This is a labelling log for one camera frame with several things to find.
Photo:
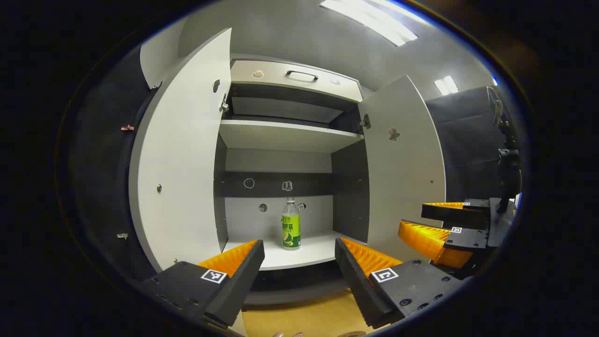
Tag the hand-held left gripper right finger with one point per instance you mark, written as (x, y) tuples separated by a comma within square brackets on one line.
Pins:
[(358, 281)]

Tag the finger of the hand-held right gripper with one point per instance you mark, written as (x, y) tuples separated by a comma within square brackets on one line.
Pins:
[(449, 215), (463, 239)]

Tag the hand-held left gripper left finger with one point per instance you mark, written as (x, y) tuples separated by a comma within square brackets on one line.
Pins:
[(236, 281)]

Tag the grey cabinet door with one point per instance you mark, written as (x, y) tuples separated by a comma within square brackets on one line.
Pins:
[(405, 187), (182, 164)]

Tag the brown round coaster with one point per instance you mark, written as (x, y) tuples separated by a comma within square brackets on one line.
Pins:
[(352, 334)]

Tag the clear bottle green label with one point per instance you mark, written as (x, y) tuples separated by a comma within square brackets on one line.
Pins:
[(291, 231)]

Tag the grey cabinet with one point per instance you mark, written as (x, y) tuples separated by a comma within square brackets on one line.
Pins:
[(262, 161)]

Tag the metal door hinge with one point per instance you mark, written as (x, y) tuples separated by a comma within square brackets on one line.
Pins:
[(224, 105), (365, 122)]

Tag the grey cabinet shelf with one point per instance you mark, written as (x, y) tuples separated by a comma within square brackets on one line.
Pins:
[(281, 135)]

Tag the grey cabinet drawer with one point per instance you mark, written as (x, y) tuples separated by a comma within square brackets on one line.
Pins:
[(271, 77)]

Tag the black backdrop cloth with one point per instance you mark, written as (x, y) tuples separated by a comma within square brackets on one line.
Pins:
[(468, 140), (100, 178)]

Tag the small ceiling light panel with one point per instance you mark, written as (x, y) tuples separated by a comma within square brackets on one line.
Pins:
[(446, 85)]

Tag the silver clip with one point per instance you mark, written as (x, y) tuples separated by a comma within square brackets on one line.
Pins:
[(122, 235)]

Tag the long ceiling light panel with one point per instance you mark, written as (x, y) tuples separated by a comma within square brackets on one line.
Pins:
[(369, 18)]

